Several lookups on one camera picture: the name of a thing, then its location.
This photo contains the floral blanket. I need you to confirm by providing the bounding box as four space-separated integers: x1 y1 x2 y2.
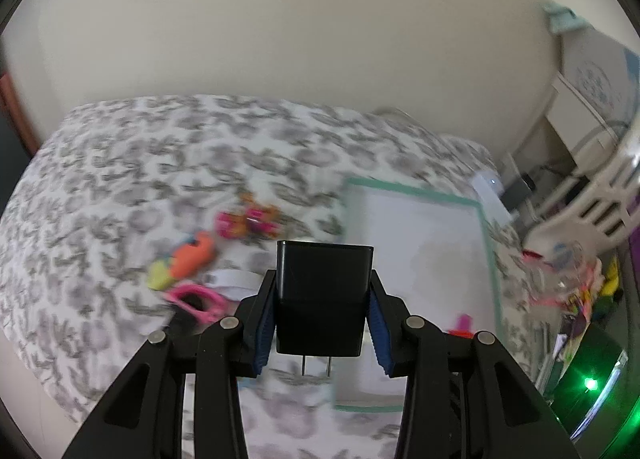
0 94 558 459

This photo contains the brown wooden door frame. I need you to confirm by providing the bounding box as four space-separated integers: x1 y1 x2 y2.
0 70 42 156

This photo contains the white tray with green rim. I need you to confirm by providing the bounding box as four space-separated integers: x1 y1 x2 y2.
331 177 505 413

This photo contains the white charger block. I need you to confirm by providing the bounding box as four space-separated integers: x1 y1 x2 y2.
205 269 263 301

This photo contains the pink toy car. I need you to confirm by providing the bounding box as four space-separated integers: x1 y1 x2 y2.
446 313 475 339

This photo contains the pink orange toy figure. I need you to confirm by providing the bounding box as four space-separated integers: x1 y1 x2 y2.
216 193 282 241

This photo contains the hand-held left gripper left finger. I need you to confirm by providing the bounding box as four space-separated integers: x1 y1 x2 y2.
62 269 278 459

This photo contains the white storage box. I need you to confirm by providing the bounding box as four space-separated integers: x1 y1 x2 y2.
547 26 640 164

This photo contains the orange blue toy knife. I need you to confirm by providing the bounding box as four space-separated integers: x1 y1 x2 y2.
147 232 216 291

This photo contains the black charger adapter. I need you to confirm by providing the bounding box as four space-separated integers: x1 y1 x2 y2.
275 241 375 380

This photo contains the white plastic basket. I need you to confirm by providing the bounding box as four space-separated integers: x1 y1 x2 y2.
522 116 640 265

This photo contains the pink plastic ring toy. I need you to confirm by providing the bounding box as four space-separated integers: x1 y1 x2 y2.
165 284 227 325

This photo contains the white plug-in device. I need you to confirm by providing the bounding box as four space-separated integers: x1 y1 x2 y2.
471 170 513 224

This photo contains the clear bag of colourful toys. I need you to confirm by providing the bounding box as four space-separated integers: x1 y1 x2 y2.
522 239 621 325

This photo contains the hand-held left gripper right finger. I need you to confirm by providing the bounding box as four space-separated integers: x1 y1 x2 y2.
367 271 582 459

